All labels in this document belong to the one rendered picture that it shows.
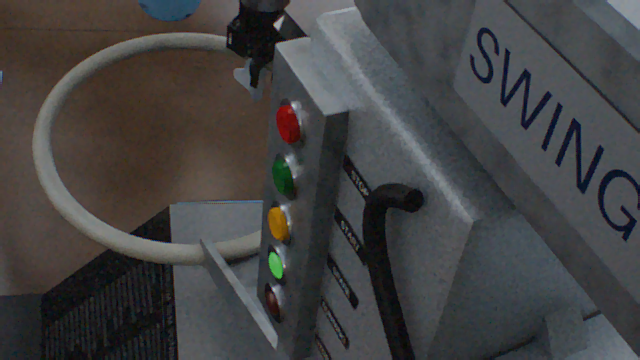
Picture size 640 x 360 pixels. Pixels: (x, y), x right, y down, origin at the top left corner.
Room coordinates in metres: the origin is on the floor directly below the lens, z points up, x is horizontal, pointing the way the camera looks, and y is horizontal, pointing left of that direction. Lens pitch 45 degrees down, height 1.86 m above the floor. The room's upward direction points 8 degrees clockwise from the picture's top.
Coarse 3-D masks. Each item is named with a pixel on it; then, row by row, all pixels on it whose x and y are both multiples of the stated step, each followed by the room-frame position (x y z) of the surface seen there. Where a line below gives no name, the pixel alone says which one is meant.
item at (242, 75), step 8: (248, 64) 1.18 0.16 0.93; (240, 72) 1.19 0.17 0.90; (248, 72) 1.18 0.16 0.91; (264, 72) 1.17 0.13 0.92; (240, 80) 1.18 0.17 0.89; (248, 80) 1.18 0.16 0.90; (264, 80) 1.18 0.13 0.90; (248, 88) 1.17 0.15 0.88; (256, 88) 1.16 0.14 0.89; (256, 96) 1.17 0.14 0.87
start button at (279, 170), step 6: (276, 162) 0.44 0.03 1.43; (282, 162) 0.43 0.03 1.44; (276, 168) 0.43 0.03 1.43; (282, 168) 0.43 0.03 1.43; (276, 174) 0.43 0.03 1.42; (282, 174) 0.43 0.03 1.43; (288, 174) 0.43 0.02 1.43; (276, 180) 0.43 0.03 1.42; (282, 180) 0.42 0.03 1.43; (288, 180) 0.42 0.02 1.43; (276, 186) 0.43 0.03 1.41; (282, 186) 0.42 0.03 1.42; (288, 186) 0.42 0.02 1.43; (282, 192) 0.42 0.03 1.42; (288, 192) 0.42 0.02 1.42
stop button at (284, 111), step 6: (282, 108) 0.44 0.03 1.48; (288, 108) 0.43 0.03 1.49; (282, 114) 0.43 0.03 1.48; (288, 114) 0.43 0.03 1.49; (282, 120) 0.43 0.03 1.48; (288, 120) 0.43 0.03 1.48; (294, 120) 0.43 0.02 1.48; (282, 126) 0.43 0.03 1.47; (288, 126) 0.42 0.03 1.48; (294, 126) 0.42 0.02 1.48; (282, 132) 0.43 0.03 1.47; (288, 132) 0.42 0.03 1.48; (294, 132) 0.42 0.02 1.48; (288, 138) 0.42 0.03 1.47; (294, 138) 0.42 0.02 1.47
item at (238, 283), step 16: (208, 240) 0.77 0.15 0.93; (208, 256) 0.75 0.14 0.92; (256, 256) 0.79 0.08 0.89; (224, 272) 0.70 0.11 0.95; (240, 272) 0.75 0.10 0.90; (256, 272) 0.75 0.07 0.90; (224, 288) 0.70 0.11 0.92; (240, 288) 0.67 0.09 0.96; (256, 288) 0.72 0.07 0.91; (240, 304) 0.65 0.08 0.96; (256, 304) 0.68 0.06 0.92; (240, 320) 0.65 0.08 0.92; (256, 320) 0.61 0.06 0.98; (256, 336) 0.61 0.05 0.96; (272, 336) 0.59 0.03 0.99; (272, 352) 0.57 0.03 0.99
